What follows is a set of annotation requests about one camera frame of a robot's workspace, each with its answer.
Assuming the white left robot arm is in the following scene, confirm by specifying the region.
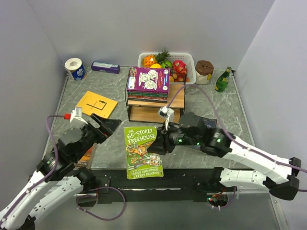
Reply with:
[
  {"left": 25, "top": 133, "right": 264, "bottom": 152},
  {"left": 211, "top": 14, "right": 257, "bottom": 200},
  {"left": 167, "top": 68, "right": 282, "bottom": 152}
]
[{"left": 0, "top": 111, "right": 122, "bottom": 230}]

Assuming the green toy apple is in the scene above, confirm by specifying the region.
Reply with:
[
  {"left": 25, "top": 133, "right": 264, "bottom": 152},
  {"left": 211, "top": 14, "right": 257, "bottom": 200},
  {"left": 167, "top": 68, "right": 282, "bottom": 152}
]
[{"left": 160, "top": 60, "right": 173, "bottom": 69}]

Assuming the green back-cover Treehouse book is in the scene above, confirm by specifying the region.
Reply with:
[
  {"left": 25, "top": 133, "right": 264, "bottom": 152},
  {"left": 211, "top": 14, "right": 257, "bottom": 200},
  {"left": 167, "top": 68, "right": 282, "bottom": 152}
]
[{"left": 128, "top": 92, "right": 168, "bottom": 98}]

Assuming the red 13-Storey Treehouse book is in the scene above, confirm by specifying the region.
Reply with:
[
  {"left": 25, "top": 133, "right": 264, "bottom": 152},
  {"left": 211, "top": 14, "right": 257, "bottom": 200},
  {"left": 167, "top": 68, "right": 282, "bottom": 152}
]
[{"left": 128, "top": 95, "right": 168, "bottom": 101}]

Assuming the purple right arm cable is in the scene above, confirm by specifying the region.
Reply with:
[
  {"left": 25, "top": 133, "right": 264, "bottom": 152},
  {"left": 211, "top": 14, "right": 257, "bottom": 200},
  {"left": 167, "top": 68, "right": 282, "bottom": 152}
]
[{"left": 166, "top": 83, "right": 307, "bottom": 173}]

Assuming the brown book under green one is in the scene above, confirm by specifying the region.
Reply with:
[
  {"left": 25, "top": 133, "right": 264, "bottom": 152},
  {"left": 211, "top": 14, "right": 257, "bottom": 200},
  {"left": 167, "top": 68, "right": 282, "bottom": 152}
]
[{"left": 74, "top": 144, "right": 97, "bottom": 169}]

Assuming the white jar brown lid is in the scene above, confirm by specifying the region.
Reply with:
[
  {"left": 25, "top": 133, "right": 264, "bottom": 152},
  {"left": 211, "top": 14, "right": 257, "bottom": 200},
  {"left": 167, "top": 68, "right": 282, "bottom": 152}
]
[{"left": 195, "top": 60, "right": 214, "bottom": 85}]

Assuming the pink toy dragon fruit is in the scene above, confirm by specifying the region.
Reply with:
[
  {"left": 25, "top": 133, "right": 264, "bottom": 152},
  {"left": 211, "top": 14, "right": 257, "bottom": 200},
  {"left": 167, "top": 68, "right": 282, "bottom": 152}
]
[{"left": 172, "top": 60, "right": 187, "bottom": 76}]

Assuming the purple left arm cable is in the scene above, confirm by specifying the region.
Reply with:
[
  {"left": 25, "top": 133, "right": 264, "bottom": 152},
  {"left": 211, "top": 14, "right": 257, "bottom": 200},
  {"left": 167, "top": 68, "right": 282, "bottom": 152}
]
[{"left": 0, "top": 114, "right": 67, "bottom": 223}]

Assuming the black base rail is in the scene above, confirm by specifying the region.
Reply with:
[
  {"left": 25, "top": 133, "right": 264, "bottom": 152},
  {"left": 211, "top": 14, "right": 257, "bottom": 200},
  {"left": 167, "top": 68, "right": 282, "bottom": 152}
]
[{"left": 92, "top": 169, "right": 234, "bottom": 204}]

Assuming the white plastic fruit basket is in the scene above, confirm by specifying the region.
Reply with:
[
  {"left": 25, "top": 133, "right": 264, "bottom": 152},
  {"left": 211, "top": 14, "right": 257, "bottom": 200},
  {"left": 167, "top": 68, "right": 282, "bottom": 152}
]
[{"left": 137, "top": 52, "right": 196, "bottom": 85}]

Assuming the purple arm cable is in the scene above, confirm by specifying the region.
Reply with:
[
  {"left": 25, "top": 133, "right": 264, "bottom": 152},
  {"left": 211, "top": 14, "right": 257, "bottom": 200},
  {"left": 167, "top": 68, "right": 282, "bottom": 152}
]
[
  {"left": 166, "top": 83, "right": 307, "bottom": 173},
  {"left": 0, "top": 114, "right": 67, "bottom": 223}
]

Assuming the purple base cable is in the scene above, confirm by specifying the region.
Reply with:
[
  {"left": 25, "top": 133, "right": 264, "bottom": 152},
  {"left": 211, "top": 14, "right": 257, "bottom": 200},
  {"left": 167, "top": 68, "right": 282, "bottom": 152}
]
[{"left": 76, "top": 185, "right": 127, "bottom": 220}]

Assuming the purple back-cover Treehouse book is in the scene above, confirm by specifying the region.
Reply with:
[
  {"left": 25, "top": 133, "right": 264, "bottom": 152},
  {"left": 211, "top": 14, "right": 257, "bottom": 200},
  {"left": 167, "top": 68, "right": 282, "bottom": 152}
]
[{"left": 127, "top": 67, "right": 170, "bottom": 94}]

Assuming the blue 1984 book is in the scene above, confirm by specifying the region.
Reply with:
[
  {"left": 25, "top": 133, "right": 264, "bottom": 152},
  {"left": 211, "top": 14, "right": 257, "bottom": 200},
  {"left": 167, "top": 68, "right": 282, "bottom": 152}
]
[{"left": 203, "top": 117, "right": 217, "bottom": 128}]

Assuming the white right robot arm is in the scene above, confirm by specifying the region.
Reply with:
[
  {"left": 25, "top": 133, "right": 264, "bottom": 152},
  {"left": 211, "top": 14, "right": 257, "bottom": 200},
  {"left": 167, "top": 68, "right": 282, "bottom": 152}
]
[{"left": 148, "top": 107, "right": 301, "bottom": 201}]

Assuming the yellow orange toy fruit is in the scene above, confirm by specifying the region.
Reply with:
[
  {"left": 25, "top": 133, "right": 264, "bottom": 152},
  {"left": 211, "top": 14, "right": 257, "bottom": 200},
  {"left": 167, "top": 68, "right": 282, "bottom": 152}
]
[{"left": 150, "top": 63, "right": 162, "bottom": 69}]

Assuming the orange toy pineapple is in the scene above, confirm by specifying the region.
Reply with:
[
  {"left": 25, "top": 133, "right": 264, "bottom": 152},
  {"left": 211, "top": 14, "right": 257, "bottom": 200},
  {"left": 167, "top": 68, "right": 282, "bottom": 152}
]
[{"left": 142, "top": 48, "right": 170, "bottom": 68}]

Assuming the black wire wooden shelf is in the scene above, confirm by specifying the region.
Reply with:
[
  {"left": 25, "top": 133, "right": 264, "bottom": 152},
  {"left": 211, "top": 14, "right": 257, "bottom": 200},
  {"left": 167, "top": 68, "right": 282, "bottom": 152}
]
[{"left": 125, "top": 71, "right": 186, "bottom": 123}]

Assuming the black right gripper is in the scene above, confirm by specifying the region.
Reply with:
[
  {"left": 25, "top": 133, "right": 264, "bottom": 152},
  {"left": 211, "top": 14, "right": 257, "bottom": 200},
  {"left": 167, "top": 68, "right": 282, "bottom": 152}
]
[{"left": 147, "top": 121, "right": 201, "bottom": 155}]

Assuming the yellow thin book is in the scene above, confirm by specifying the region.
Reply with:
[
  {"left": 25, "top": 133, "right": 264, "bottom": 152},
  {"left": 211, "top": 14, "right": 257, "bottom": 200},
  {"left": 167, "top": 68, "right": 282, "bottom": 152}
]
[{"left": 76, "top": 91, "right": 118, "bottom": 118}]

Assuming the Little Women floral book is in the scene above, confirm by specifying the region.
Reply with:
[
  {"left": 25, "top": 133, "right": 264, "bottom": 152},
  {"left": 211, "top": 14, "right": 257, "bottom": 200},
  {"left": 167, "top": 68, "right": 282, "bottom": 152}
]
[{"left": 128, "top": 98, "right": 167, "bottom": 104}]

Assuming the purple rectangular box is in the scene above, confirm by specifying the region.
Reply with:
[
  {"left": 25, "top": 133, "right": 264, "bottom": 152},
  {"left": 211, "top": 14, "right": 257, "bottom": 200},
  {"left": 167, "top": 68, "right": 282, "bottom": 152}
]
[{"left": 91, "top": 61, "right": 120, "bottom": 74}]

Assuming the green 65-Storey Treehouse book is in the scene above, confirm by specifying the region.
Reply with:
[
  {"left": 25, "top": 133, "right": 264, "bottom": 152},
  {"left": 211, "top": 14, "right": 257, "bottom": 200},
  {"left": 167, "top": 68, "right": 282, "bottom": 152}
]
[{"left": 124, "top": 126, "right": 164, "bottom": 180}]

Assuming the green glass bottle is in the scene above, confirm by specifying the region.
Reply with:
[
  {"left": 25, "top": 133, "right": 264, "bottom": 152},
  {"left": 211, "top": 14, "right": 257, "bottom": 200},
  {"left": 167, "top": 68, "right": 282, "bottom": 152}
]
[{"left": 215, "top": 67, "right": 232, "bottom": 92}]

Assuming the toilet paper roll blue wrap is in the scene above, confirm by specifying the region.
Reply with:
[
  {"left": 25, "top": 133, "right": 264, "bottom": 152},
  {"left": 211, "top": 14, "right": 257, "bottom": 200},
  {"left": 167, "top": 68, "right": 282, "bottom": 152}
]
[{"left": 64, "top": 58, "right": 86, "bottom": 81}]

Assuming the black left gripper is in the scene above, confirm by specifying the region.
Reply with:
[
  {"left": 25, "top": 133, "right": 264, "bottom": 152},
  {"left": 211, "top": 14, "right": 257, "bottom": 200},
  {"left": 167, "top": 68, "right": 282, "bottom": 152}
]
[{"left": 73, "top": 112, "right": 122, "bottom": 161}]

